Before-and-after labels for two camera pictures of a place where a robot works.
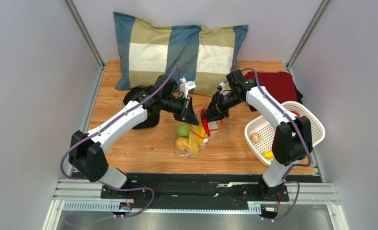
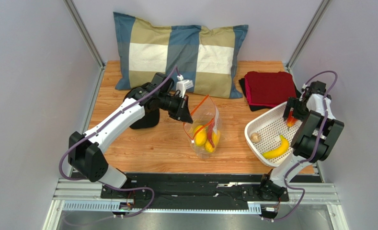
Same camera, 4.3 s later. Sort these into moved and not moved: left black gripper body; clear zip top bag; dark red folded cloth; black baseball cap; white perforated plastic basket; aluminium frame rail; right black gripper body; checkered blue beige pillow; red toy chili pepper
Moved: clear zip top bag; right black gripper body; red toy chili pepper
Not moved: black baseball cap; white perforated plastic basket; left black gripper body; dark red folded cloth; checkered blue beige pillow; aluminium frame rail
